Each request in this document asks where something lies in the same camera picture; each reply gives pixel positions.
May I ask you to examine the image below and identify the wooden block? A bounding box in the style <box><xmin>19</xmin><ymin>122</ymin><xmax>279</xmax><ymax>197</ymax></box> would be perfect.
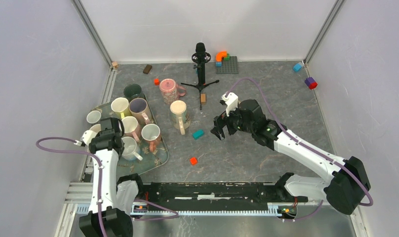
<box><xmin>200</xmin><ymin>93</ymin><xmax>207</xmax><ymax>105</ymax></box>

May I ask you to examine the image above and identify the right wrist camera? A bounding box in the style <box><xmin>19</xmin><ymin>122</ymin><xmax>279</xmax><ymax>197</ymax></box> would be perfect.
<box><xmin>220</xmin><ymin>91</ymin><xmax>239</xmax><ymax>117</ymax></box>

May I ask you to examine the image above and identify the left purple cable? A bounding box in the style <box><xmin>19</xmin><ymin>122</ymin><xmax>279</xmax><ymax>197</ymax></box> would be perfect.
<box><xmin>35</xmin><ymin>136</ymin><xmax>180</xmax><ymax>237</ymax></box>

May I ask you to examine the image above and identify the tall seashell cream mug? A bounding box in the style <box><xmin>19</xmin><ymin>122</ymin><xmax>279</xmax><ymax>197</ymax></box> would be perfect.
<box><xmin>170</xmin><ymin>100</ymin><xmax>191</xmax><ymax>135</ymax></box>

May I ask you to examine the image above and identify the blue white mug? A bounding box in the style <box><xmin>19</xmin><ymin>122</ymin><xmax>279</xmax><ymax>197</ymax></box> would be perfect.
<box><xmin>121</xmin><ymin>137</ymin><xmax>143</xmax><ymax>161</ymax></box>

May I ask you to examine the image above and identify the orange curved block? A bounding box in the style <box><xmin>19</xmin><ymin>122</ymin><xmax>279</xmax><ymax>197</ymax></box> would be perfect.
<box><xmin>215</xmin><ymin>51</ymin><xmax>227</xmax><ymax>62</ymax></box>

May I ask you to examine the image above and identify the iridescent pink mug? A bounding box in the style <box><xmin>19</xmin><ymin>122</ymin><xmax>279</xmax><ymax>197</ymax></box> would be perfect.
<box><xmin>129</xmin><ymin>98</ymin><xmax>153</xmax><ymax>125</ymax></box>

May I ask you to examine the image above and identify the brown block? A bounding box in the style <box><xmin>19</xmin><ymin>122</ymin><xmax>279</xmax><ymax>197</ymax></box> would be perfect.
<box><xmin>143</xmin><ymin>65</ymin><xmax>153</xmax><ymax>75</ymax></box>

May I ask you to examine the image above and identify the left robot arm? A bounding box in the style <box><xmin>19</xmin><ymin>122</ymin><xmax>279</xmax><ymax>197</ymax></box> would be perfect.
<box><xmin>79</xmin><ymin>118</ymin><xmax>145</xmax><ymax>237</ymax></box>

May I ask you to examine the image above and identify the teal block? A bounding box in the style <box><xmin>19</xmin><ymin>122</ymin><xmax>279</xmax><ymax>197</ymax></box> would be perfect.
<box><xmin>192</xmin><ymin>129</ymin><xmax>204</xmax><ymax>140</ymax></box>

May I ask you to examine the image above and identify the black microphone on tripod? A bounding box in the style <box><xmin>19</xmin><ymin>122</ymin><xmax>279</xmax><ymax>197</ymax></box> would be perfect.
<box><xmin>181</xmin><ymin>42</ymin><xmax>220</xmax><ymax>98</ymax></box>

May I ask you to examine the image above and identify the dark green mug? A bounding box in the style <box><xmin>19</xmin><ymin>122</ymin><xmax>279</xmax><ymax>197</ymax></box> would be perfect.
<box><xmin>123</xmin><ymin>84</ymin><xmax>146</xmax><ymax>102</ymax></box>

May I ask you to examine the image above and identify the green lego brick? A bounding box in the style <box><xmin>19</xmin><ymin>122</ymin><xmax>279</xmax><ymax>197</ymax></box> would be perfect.
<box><xmin>223</xmin><ymin>53</ymin><xmax>230</xmax><ymax>61</ymax></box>

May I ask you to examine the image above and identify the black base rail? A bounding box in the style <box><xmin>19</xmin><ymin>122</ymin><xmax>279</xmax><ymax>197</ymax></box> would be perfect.
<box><xmin>136</xmin><ymin>182</ymin><xmax>297</xmax><ymax>211</ymax></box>

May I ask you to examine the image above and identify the purple cable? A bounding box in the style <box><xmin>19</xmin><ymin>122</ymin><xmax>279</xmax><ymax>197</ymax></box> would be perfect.
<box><xmin>35</xmin><ymin>136</ymin><xmax>180</xmax><ymax>237</ymax></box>
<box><xmin>224</xmin><ymin>78</ymin><xmax>374</xmax><ymax>207</ymax></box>

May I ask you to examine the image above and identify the pink octagonal mug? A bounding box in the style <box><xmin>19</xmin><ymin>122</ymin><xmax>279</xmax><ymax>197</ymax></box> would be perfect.
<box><xmin>122</xmin><ymin>116</ymin><xmax>142</xmax><ymax>143</ymax></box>

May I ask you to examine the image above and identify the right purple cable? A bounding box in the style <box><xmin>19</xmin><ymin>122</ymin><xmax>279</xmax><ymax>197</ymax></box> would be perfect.
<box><xmin>224</xmin><ymin>78</ymin><xmax>374</xmax><ymax>207</ymax></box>

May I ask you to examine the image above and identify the light green mug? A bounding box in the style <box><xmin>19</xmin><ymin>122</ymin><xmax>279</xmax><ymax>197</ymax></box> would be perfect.
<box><xmin>89</xmin><ymin>123</ymin><xmax>102</xmax><ymax>133</ymax></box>

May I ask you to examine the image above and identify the small grey-blue mug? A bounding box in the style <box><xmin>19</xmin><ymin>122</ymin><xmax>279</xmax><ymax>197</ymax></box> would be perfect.
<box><xmin>86</xmin><ymin>110</ymin><xmax>102</xmax><ymax>124</ymax></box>

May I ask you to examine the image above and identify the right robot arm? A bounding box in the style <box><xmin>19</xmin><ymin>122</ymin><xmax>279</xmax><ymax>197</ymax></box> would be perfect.
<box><xmin>211</xmin><ymin>93</ymin><xmax>371</xmax><ymax>215</ymax></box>

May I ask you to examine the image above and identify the yellow-green octagonal mug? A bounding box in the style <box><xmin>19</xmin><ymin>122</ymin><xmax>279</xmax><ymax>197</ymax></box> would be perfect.
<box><xmin>111</xmin><ymin>97</ymin><xmax>131</xmax><ymax>119</ymax></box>

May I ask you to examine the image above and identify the pink ghost pattern mug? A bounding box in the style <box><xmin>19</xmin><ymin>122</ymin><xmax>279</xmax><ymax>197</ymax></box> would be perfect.
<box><xmin>159</xmin><ymin>79</ymin><xmax>187</xmax><ymax>105</ymax></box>

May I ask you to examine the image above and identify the red cube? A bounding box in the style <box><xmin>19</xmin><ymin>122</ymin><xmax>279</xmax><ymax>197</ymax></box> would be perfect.
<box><xmin>190</xmin><ymin>157</ymin><xmax>198</xmax><ymax>165</ymax></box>

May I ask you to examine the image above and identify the blue block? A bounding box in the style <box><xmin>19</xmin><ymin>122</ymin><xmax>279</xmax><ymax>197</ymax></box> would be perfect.
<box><xmin>292</xmin><ymin>62</ymin><xmax>304</xmax><ymax>72</ymax></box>

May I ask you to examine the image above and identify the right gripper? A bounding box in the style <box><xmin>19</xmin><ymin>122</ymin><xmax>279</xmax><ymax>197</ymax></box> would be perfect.
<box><xmin>210</xmin><ymin>103</ymin><xmax>255</xmax><ymax>141</ymax></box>

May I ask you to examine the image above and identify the salmon flower mug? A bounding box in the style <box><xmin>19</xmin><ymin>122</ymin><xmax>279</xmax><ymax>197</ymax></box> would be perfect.
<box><xmin>141</xmin><ymin>123</ymin><xmax>161</xmax><ymax>153</ymax></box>

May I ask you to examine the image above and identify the purple red block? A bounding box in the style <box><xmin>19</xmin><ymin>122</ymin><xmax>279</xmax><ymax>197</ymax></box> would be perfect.
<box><xmin>305</xmin><ymin>77</ymin><xmax>318</xmax><ymax>90</ymax></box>

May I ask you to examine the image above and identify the grey lego baseplate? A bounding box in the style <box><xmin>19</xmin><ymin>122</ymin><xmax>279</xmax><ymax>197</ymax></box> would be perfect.
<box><xmin>216</xmin><ymin>56</ymin><xmax>239</xmax><ymax>74</ymax></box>

